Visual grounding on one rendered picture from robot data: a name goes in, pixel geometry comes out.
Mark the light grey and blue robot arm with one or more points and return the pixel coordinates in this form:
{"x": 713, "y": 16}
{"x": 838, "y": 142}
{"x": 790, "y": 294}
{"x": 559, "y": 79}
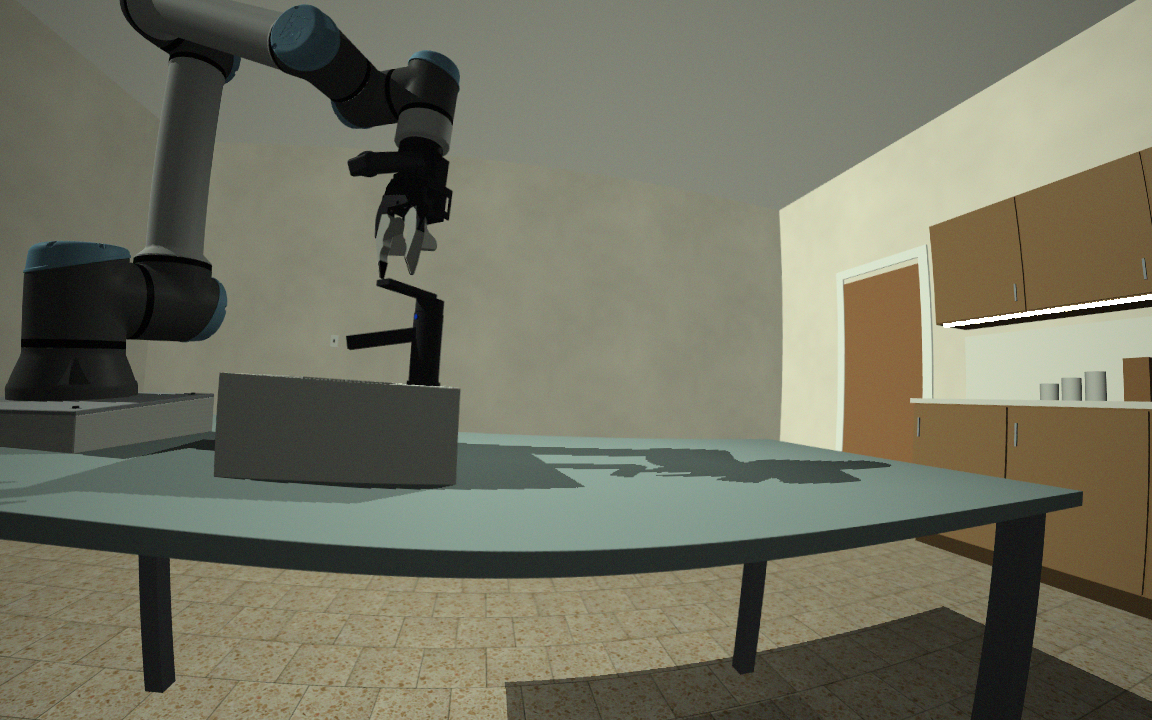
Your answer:
{"x": 82, "y": 300}

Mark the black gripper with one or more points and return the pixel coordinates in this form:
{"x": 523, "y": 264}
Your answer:
{"x": 409, "y": 187}

